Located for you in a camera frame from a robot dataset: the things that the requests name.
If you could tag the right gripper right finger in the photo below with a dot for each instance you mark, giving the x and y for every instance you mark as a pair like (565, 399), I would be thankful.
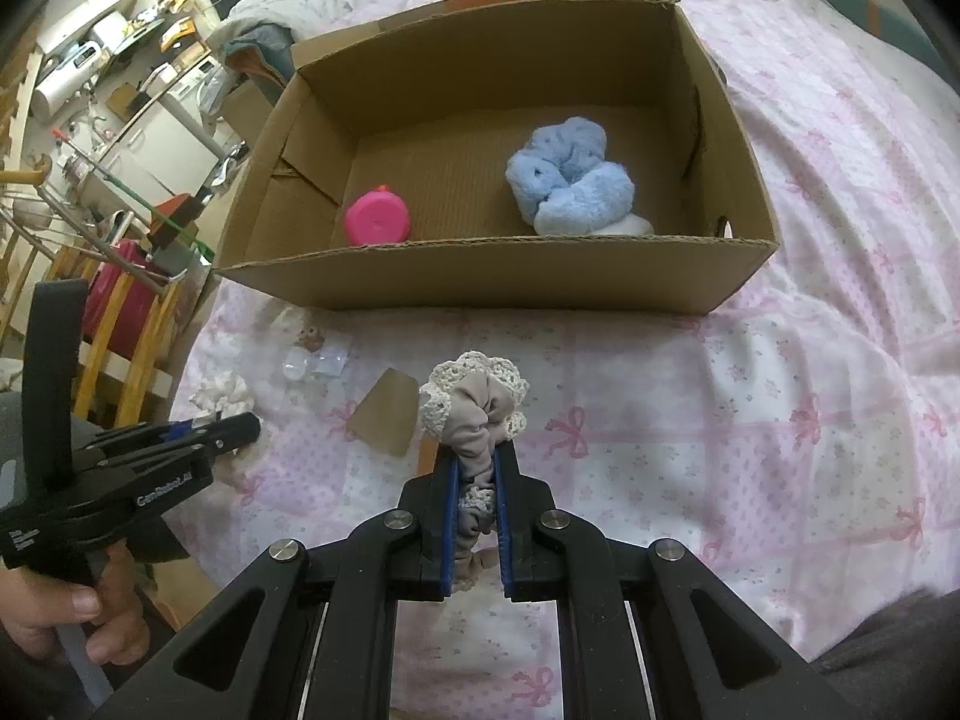
(527, 564)

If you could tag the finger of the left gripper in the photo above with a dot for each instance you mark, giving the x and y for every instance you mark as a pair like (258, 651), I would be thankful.
(226, 435)
(123, 440)

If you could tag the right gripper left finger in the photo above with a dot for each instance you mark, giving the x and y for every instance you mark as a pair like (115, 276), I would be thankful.
(424, 565)

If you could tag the tan translucent silicone piece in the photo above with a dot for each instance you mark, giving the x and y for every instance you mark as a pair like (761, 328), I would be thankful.
(386, 417)

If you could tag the beige lace scrunchie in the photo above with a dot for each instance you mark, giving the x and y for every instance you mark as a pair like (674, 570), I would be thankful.
(470, 405)

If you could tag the pink rubber duck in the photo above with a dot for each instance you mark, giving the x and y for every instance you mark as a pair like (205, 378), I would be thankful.
(378, 217)

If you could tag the blue fluffy scrunchie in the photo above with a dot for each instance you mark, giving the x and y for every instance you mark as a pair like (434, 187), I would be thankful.
(564, 185)

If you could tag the orange-tan silicone piece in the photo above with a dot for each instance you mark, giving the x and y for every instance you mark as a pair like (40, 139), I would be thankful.
(426, 456)

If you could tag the white sock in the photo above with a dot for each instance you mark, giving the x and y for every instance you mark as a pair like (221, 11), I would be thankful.
(629, 225)

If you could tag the person's left hand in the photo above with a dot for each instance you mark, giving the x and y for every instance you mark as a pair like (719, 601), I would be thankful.
(33, 605)

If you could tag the white grid toy in bag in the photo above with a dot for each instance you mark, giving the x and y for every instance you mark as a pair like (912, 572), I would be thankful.
(300, 364)

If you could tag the yellow wooden chair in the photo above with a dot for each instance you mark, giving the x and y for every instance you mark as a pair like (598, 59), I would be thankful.
(126, 329)

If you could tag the brown toy with eyes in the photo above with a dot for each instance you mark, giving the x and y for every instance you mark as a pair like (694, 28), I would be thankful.
(310, 338)

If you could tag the pink patterned quilt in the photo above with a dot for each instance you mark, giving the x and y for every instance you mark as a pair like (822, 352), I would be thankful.
(801, 440)

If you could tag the white washing machine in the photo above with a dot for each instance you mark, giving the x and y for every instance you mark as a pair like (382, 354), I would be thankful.
(202, 89)

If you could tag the brown cardboard box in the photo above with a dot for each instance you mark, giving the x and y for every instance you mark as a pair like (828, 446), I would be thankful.
(433, 102)

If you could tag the teal bolster pillow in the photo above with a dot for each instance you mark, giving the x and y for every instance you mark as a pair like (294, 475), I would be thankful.
(893, 29)

